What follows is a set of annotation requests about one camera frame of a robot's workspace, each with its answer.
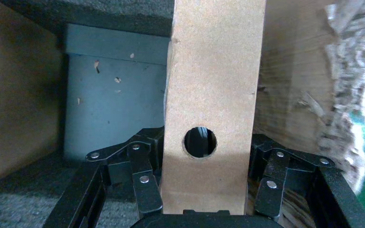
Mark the grey plastic block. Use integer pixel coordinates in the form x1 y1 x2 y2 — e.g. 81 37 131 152
63 23 171 162

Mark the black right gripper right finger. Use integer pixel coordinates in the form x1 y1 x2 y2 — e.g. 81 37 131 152
250 133 365 228

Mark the large torn cardboard carton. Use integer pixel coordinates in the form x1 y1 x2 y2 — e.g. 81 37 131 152
0 0 365 228

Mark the black foam insert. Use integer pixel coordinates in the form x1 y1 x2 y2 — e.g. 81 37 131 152
0 0 175 38
0 152 141 228

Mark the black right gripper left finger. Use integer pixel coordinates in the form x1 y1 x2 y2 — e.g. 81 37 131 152
44 126 165 228

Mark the small cardboard box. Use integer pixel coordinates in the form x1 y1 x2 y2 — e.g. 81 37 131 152
160 0 267 216

